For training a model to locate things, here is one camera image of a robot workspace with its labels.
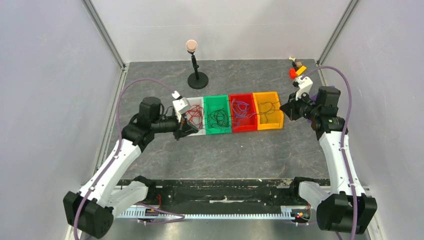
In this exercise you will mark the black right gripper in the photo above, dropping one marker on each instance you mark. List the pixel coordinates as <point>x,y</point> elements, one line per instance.
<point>292,108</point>

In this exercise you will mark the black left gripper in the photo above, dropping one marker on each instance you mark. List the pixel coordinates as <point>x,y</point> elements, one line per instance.
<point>183,129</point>

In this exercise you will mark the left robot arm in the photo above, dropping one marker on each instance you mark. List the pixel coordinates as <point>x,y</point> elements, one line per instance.
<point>93,208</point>

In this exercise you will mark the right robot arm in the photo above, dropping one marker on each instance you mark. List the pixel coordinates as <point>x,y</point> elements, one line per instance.
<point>346,208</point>

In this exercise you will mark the orange plastic bin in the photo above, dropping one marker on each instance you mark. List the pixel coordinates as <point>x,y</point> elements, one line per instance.
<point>268,113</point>

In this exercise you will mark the white transparent plastic bin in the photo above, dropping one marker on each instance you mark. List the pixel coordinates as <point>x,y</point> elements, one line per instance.
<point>196,115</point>

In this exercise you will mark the purple metronome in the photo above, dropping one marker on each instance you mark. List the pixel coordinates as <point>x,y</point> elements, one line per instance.
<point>313,97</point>

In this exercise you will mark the red wooden block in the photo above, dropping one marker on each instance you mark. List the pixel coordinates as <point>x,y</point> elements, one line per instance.
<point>292,73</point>

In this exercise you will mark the green plastic bin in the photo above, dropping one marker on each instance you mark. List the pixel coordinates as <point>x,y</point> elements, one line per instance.
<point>217,115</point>

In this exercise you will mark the yellow wooden bar block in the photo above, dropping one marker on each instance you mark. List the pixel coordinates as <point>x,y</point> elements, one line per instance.
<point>301,70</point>

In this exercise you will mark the red plastic bin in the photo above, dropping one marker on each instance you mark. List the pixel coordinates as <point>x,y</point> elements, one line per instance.
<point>243,113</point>

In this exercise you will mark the black microphone stand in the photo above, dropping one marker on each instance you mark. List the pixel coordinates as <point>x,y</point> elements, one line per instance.
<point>197,80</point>

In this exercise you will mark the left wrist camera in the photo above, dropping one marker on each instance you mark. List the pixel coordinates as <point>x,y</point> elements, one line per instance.
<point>180,104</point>

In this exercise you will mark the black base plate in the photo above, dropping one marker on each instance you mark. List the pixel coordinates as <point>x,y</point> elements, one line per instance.
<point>223,196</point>

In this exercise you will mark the white cable duct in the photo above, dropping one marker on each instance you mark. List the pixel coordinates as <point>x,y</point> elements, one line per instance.
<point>139,212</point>

